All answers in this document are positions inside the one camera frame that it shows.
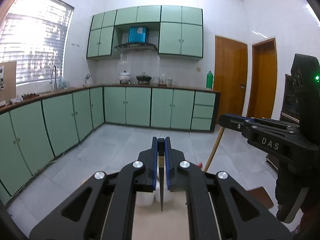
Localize black chopstick silver band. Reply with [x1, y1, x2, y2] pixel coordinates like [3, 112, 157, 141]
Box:
[157, 138, 165, 211]

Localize white pot on stove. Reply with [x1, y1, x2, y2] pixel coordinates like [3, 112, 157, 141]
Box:
[119, 71, 131, 84]

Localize green thermos bottle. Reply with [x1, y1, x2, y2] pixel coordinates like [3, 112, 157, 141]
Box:
[206, 71, 214, 89]

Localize black wok on stove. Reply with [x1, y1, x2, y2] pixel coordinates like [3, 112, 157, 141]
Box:
[136, 72, 152, 85]

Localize left wooden door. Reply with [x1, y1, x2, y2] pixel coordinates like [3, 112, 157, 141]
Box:
[214, 36, 248, 118]

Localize left white holder cup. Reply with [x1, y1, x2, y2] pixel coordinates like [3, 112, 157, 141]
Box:
[136, 181, 157, 207]

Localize green upper kitchen cabinets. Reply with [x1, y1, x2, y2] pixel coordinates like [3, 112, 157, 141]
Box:
[87, 5, 204, 60]

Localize white holder cup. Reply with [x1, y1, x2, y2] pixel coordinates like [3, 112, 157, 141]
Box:
[155, 173, 172, 204]
[136, 181, 157, 207]

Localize plain bamboo chopstick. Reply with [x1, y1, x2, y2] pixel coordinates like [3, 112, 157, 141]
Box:
[203, 127, 225, 172]

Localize wooden door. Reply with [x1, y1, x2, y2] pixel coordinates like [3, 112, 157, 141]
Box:
[247, 38, 277, 118]
[214, 36, 248, 118]

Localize right white holder cup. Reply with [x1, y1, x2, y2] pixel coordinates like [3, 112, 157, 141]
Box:
[155, 173, 172, 204]

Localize window with blinds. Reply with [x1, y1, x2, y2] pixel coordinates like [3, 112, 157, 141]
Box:
[1, 0, 74, 84]

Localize cardboard board on counter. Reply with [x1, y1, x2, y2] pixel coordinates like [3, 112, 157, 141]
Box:
[0, 61, 17, 103]

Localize sink faucet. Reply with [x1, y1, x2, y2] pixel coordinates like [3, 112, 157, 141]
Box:
[50, 65, 57, 90]

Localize dark glass cabinet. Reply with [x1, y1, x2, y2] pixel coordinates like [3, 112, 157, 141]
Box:
[265, 73, 301, 170]

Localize right wooden door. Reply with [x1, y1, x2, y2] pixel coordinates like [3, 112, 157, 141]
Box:
[247, 38, 277, 118]

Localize range hood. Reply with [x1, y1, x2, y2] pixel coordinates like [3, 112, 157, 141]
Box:
[114, 27, 157, 53]

